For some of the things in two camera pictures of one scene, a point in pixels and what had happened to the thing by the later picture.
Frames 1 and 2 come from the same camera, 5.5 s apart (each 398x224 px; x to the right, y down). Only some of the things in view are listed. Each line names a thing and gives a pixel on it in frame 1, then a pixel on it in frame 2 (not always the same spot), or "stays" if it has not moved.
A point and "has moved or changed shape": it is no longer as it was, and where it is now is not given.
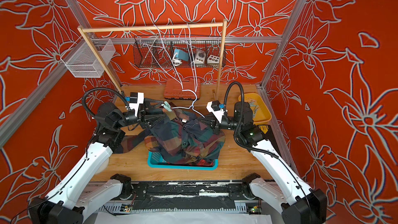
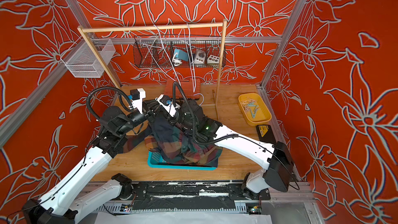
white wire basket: x=82 y=60 stays
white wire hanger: x=159 y=38 has moved or changed shape
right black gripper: x=216 y=125 → x=172 y=121
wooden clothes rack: x=84 y=30 stays
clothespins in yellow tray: x=252 y=103 stays
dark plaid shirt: x=182 y=138 stays
